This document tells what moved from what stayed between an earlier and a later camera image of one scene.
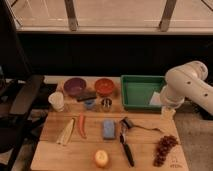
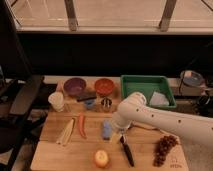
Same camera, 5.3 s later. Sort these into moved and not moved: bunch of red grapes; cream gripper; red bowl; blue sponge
Moved: cream gripper
Not moved: bunch of red grapes; blue sponge; red bowl
